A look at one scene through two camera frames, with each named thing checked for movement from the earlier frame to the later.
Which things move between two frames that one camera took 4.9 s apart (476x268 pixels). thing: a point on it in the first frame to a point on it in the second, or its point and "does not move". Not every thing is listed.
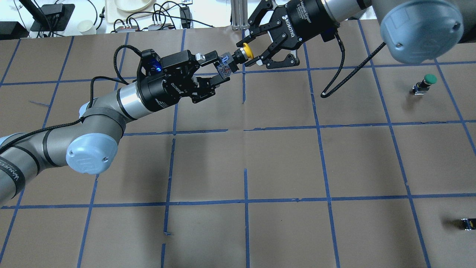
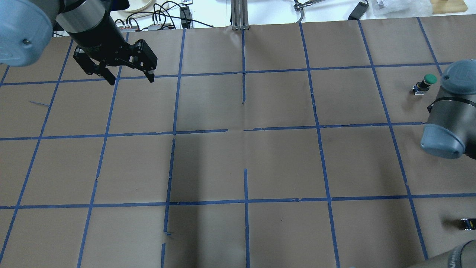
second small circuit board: [160, 26] does not move
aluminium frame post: [239, 15] does not move
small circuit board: [125, 29] does not move
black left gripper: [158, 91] to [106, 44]
